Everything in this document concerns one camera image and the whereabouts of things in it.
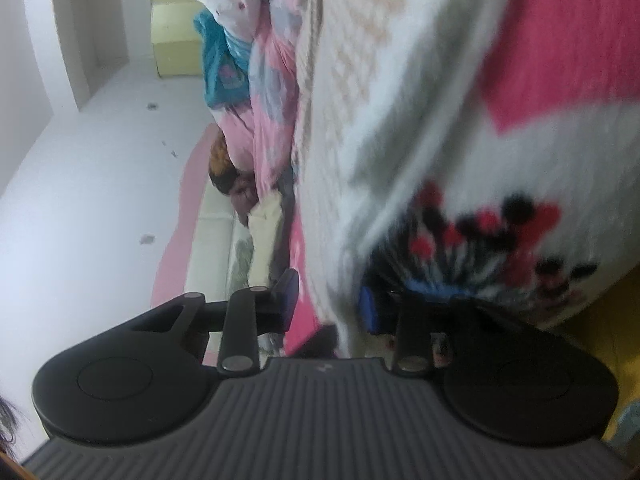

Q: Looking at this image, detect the beige white checked coat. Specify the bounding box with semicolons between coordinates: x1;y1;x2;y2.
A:
290;0;521;356

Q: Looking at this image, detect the pink floral duvet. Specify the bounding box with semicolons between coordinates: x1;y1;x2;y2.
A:
181;0;321;196

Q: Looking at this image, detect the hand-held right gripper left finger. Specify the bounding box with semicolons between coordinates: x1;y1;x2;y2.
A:
127;268;301;375

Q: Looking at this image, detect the yellow green wardrobe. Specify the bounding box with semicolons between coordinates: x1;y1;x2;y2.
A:
134;0;206;78

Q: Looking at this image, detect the pink flower bed blanket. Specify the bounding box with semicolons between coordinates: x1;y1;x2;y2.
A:
280;0;640;361

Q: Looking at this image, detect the cream cloth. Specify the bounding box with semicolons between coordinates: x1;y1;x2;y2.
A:
249;195;283;283

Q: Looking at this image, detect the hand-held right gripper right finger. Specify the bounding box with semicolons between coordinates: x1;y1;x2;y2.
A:
357;285;531;376

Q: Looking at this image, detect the teal patterned blanket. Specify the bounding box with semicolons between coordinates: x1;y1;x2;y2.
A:
194;10;253;108

